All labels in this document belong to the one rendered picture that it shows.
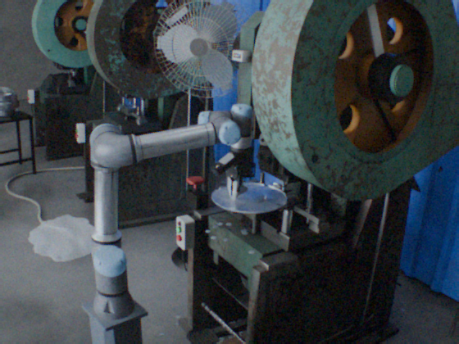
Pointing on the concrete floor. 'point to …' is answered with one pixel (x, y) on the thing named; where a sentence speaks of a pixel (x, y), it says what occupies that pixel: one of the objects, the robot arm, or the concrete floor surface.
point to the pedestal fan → (173, 49)
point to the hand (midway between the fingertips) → (232, 198)
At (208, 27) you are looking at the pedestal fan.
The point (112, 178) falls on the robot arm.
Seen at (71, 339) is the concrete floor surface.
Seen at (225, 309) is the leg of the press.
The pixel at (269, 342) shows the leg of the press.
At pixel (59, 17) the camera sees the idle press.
